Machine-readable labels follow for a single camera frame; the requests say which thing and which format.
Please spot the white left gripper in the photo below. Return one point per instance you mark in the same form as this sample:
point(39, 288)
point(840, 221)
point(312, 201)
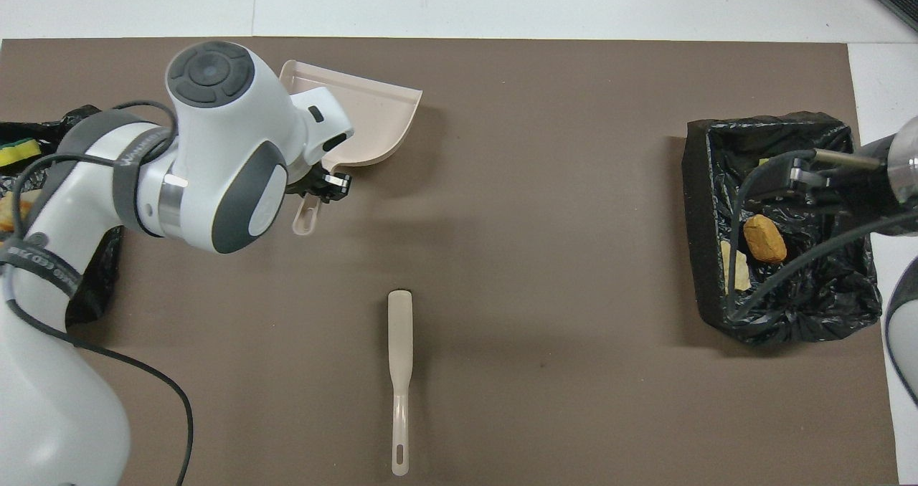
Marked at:
point(323, 131)

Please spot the beige plastic dustpan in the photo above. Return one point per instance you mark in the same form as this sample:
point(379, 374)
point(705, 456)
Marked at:
point(380, 120)

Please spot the beige hand brush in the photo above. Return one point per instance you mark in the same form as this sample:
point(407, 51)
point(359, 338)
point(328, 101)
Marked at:
point(400, 328)

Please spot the green and yellow sponge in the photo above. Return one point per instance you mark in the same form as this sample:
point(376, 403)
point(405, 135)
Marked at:
point(18, 155)

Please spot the striped croissant piece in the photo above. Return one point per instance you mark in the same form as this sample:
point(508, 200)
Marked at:
point(8, 217)

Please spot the pale chip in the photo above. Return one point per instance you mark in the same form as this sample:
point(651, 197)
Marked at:
point(742, 274)

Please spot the brown bread roll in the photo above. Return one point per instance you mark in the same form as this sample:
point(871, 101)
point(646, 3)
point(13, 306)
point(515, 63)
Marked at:
point(764, 239)

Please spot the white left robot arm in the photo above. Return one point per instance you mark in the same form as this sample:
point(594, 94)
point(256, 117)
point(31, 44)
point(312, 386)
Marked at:
point(229, 149)

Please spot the black bag lined bin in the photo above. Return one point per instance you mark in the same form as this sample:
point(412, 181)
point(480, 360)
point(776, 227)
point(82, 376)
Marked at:
point(97, 278)
point(825, 307)

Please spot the brown paper table mat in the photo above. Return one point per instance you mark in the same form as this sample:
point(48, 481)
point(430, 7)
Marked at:
point(502, 328)

